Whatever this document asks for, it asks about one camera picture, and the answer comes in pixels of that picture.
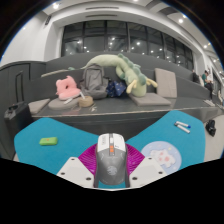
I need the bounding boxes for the round grey seat cushion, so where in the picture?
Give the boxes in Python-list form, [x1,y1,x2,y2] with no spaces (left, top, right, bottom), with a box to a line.
[47,96,83,111]

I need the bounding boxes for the grey white computer mouse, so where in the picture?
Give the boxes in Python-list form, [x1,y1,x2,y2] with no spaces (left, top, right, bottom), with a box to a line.
[93,132,131,189]

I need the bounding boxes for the person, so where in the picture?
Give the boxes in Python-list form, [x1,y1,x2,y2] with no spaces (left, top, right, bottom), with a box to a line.
[201,69,215,93]

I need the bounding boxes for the flat grey square cushion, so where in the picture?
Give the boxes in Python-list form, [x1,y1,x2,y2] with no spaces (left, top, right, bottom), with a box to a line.
[128,92,172,108]

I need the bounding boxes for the small square grey cushion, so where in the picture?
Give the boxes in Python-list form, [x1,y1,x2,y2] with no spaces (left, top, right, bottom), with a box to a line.
[27,97,52,115]

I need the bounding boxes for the upright grey square cushion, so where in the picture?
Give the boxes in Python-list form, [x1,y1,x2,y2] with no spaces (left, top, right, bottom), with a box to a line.
[154,67,178,99]

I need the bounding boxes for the round light blue mouse pad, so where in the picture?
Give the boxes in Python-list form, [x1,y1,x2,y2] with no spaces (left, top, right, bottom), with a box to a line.
[140,140,183,175]

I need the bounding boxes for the white marker with blue cap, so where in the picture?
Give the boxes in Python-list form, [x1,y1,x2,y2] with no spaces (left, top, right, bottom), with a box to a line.
[174,120,192,129]

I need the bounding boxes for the small green case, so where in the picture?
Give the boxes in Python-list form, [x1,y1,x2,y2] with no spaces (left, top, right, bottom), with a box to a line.
[38,136,59,147]

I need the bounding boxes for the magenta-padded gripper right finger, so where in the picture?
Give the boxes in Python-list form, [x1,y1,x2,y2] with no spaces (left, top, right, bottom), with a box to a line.
[125,143,167,188]

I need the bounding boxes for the dark blue patterned bag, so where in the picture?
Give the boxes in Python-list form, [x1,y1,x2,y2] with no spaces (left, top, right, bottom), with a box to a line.
[105,78,128,99]

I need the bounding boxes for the black suitcase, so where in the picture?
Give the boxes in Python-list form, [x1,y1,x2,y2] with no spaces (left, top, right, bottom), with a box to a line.
[3,101,34,141]

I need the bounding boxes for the grey backpack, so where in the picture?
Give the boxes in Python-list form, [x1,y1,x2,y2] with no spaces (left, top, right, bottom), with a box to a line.
[79,63,109,100]

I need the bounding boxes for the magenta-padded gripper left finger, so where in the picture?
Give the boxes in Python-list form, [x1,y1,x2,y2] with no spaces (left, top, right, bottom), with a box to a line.
[56,143,99,188]

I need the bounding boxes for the long green dragon plush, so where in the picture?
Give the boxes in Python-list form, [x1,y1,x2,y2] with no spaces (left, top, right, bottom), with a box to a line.
[81,53,159,98]

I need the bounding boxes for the pink plush cushion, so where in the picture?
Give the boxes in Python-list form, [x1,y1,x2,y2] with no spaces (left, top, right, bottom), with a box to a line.
[55,75,82,101]

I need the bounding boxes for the ceiling lights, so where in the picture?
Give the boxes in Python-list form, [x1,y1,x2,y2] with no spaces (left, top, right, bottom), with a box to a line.
[51,0,214,49]

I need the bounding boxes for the black bag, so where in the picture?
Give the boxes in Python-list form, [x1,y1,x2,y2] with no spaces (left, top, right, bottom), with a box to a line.
[205,119,217,137]

